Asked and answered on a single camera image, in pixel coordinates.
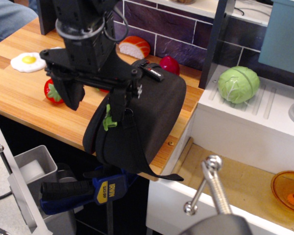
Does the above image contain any grey plastic bin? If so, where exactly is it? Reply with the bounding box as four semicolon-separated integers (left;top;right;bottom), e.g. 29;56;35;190
14;145;76;235

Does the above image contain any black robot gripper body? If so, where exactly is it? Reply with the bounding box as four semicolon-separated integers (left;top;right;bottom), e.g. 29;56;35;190
40;33;142;97

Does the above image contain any white toy sink unit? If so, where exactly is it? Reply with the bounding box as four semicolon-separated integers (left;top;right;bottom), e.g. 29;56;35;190
146;66;294;235

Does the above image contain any toy salmon sushi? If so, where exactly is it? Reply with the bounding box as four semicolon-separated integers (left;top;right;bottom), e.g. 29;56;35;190
119;36;151;59

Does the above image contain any orange transparent bowl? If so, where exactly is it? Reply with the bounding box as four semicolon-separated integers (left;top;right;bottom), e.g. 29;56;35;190
270;171;294;212

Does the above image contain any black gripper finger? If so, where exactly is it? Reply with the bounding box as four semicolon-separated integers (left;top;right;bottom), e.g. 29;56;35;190
50;72;85;111
109;88;127;122

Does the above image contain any toy fried egg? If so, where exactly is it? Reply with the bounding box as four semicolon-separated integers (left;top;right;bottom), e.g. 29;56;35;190
10;52;46;73

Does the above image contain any green zipper pull tab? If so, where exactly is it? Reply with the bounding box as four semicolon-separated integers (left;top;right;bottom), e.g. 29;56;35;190
102;104;118;132

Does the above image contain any light blue box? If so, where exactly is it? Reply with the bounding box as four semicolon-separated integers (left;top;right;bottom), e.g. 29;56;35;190
259;0;294;73

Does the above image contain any black zipper bag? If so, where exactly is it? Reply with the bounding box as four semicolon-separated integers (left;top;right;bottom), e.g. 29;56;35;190
83;59;186;181

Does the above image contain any toy red tomato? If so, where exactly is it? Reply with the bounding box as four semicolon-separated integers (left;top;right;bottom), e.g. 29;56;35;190
44;79;64;104

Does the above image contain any blue Irwin bar clamp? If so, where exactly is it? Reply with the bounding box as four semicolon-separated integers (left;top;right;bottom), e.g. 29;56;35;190
40;165;138;215

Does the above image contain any toy red chili pepper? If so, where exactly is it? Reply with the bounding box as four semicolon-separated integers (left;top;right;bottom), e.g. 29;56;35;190
96;88;109;93

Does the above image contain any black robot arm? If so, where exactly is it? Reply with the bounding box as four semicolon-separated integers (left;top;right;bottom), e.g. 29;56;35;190
40;0;142;121

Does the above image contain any toy green cabbage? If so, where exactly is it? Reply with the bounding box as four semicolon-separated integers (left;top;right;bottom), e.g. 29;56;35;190
218;66;260;104

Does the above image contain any person in blue jeans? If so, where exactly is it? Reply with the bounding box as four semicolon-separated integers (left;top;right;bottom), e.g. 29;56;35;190
0;0;38;42

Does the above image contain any toy red apple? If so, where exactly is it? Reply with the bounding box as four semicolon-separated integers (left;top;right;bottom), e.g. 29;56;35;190
159;56;180;75

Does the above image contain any grey metal frame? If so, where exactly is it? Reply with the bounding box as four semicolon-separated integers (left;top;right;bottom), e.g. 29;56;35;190
0;129;52;235

